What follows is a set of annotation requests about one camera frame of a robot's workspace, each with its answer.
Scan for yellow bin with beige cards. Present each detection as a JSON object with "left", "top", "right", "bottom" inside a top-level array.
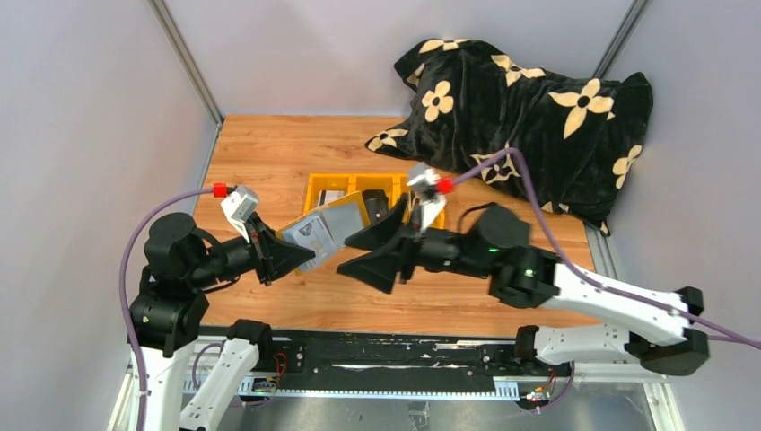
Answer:
[{"left": 406, "top": 169, "right": 446, "bottom": 233}]

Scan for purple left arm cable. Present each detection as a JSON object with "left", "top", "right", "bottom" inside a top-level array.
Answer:
[{"left": 118, "top": 185, "right": 230, "bottom": 431}]

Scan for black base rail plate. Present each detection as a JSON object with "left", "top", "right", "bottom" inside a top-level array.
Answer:
[{"left": 251, "top": 329, "right": 571, "bottom": 394}]

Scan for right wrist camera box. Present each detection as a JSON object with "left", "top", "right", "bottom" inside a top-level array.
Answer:
[{"left": 407, "top": 163, "right": 446, "bottom": 233}]

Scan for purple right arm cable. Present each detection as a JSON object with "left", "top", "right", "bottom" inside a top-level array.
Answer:
[{"left": 436, "top": 147, "right": 761, "bottom": 411}]

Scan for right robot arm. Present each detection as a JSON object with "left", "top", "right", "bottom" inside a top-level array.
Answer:
[{"left": 337, "top": 198, "right": 710, "bottom": 376}]

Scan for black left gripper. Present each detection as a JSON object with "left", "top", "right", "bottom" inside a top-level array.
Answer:
[{"left": 189, "top": 210, "right": 316, "bottom": 286}]

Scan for silver card stack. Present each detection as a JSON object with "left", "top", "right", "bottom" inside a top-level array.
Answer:
[{"left": 317, "top": 189, "right": 346, "bottom": 207}]

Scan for black card stack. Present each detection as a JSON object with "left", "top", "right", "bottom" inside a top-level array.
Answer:
[{"left": 362, "top": 189, "right": 389, "bottom": 224}]

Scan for yellow bin with black cards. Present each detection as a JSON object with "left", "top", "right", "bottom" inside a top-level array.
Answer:
[{"left": 350, "top": 172, "right": 399, "bottom": 224}]

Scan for yellow bin with silver cards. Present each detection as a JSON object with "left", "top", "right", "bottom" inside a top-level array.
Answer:
[{"left": 303, "top": 173, "right": 355, "bottom": 213}]

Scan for black floral fleece blanket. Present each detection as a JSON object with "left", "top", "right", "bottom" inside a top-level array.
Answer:
[{"left": 365, "top": 39, "right": 653, "bottom": 234}]

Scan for silver credit card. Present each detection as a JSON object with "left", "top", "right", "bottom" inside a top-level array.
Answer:
[{"left": 282, "top": 214, "right": 338, "bottom": 273}]

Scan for aluminium frame rail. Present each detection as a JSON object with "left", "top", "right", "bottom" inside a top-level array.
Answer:
[{"left": 147, "top": 0, "right": 224, "bottom": 129}]

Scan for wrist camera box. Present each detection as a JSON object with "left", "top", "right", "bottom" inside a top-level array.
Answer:
[
  {"left": 221, "top": 185, "right": 259, "bottom": 243},
  {"left": 407, "top": 163, "right": 446, "bottom": 233}
]

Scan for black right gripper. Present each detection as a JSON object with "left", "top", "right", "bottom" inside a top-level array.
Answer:
[{"left": 336, "top": 193, "right": 493, "bottom": 295}]

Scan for yellow leather card holder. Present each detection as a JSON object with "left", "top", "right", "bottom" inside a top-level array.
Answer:
[{"left": 276, "top": 191, "right": 369, "bottom": 276}]

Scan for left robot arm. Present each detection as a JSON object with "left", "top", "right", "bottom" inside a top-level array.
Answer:
[{"left": 129, "top": 213, "right": 315, "bottom": 430}]

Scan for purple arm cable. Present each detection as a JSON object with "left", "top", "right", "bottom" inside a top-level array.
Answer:
[
  {"left": 118, "top": 185, "right": 230, "bottom": 431},
  {"left": 436, "top": 147, "right": 761, "bottom": 411}
]

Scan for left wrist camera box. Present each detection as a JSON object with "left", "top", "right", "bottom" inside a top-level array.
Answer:
[{"left": 221, "top": 185, "right": 259, "bottom": 243}]

